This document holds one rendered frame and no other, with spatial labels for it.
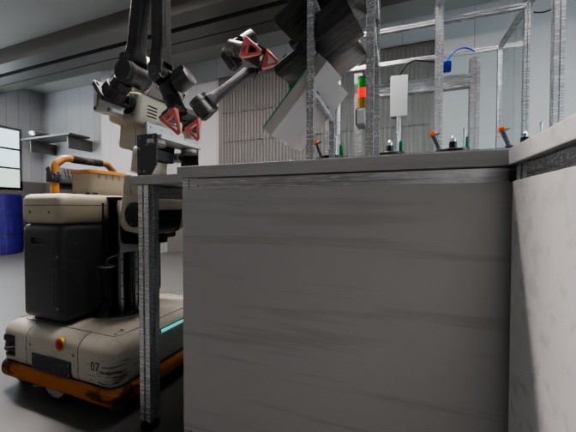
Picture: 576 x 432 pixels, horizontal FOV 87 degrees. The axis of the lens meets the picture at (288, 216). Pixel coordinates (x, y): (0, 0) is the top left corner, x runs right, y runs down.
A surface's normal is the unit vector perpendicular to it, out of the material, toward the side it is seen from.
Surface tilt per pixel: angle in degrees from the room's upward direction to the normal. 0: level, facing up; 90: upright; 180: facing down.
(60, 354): 90
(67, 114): 90
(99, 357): 90
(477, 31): 90
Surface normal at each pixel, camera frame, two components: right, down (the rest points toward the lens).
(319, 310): -0.33, 0.02
